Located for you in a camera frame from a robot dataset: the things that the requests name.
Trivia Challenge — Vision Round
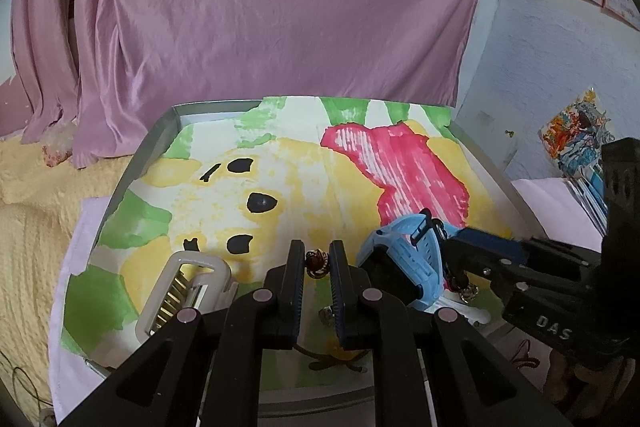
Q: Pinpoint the person's right hand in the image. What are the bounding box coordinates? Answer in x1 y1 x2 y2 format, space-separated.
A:
547 353 621 403

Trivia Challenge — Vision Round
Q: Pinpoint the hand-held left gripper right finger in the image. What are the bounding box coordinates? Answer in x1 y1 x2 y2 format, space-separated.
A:
329 241 576 427

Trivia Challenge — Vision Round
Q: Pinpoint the brown beaded hair tie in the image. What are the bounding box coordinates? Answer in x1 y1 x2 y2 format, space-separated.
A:
295 249 371 373

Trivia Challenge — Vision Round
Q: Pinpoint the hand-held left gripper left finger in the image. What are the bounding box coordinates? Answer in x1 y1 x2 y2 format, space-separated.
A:
57 239 307 427

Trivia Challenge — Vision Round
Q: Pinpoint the blue wrist watch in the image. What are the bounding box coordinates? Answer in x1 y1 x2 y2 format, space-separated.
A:
357 208 468 313

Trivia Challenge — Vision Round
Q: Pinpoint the yellow blanket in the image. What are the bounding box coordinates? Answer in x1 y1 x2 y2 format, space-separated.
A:
0 137 136 413

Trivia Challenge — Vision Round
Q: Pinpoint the pink curtain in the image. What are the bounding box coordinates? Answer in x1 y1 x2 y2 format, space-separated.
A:
10 0 488 170

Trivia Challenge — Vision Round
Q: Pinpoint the red cord bracelet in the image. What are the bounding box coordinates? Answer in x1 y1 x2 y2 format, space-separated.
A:
509 341 542 369

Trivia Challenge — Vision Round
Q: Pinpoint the pink tablecloth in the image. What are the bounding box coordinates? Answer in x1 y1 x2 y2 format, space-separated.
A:
50 177 608 427

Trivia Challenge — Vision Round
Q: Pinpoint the grey metal tray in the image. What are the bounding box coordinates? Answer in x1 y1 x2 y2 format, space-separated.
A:
59 96 533 410

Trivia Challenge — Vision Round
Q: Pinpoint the stack of books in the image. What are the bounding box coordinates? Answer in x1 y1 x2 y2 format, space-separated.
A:
565 157 612 233

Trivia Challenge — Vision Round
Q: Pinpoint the white hair clip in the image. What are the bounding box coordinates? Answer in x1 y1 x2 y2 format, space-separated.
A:
432 299 493 328

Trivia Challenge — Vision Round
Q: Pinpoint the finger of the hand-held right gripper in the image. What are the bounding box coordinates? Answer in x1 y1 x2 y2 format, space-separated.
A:
450 227 601 278
444 247 591 304

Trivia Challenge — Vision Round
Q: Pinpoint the colourful cartoon poster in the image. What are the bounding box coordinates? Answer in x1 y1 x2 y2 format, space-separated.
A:
540 89 616 178

